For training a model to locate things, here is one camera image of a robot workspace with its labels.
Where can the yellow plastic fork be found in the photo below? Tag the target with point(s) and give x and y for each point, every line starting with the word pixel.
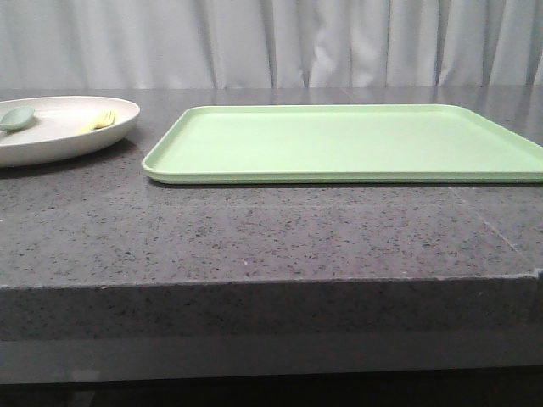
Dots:
pixel 101 121

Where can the beige round plate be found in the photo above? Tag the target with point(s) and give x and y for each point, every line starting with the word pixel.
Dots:
pixel 53 134

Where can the light green tray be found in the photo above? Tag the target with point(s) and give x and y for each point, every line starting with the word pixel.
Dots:
pixel 341 143

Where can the pale green spoon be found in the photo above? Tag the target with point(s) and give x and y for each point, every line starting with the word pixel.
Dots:
pixel 17 118

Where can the white curtain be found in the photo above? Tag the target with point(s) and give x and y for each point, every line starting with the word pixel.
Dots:
pixel 269 44

